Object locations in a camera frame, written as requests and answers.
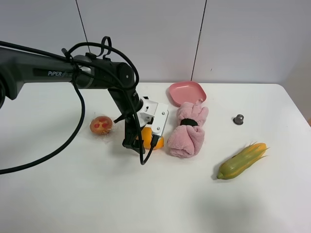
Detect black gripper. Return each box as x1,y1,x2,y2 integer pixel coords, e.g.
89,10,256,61
118,112,154,154

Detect fruit tart in plastic wrap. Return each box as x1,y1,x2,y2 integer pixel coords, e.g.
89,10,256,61
85,115,116,144

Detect yellow mango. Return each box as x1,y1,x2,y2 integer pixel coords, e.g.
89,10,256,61
141,127,164,150

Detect small grey metal cap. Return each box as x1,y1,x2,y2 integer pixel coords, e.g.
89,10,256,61
233,114,244,125

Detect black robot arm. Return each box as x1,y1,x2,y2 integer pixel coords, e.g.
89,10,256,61
0,41,146,154

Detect pink rolled towel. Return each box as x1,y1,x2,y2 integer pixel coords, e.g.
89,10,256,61
167,100,209,158

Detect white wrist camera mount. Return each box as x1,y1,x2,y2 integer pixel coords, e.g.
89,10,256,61
137,98,169,137

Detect black cable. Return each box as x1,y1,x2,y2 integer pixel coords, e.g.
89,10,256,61
0,36,159,175

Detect green yellow corn cob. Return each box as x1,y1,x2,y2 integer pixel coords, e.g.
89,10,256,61
216,143,268,180

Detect pink square plate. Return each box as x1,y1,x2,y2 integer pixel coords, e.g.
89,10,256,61
168,81,207,106

